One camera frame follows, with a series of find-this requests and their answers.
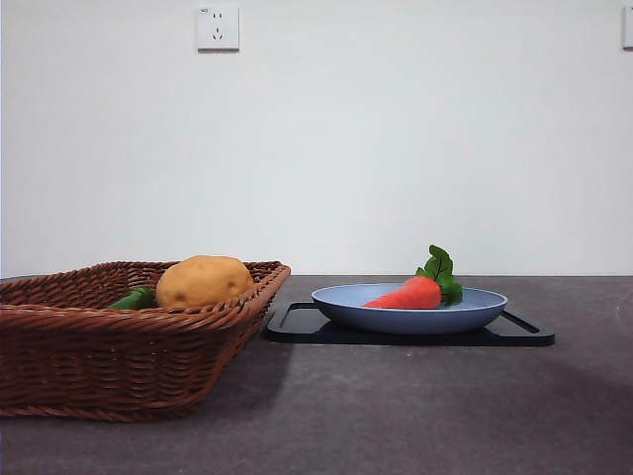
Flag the orange carrot with green leaves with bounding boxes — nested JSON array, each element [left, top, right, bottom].
[[361, 244, 465, 311]]

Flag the blue round plate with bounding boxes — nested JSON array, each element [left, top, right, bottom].
[[311, 283, 509, 335]]

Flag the black rectangular tray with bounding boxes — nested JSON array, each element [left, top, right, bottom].
[[261, 301, 556, 347]]

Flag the yellow-brown potato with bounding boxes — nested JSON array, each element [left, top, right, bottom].
[[155, 254, 254, 309]]

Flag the green pepper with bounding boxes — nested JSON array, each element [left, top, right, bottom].
[[107, 285, 157, 311]]

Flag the brown wicker basket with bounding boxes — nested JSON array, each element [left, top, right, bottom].
[[0, 260, 292, 424]]

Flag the white wall socket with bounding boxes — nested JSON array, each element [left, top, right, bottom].
[[197, 4, 240, 52]]

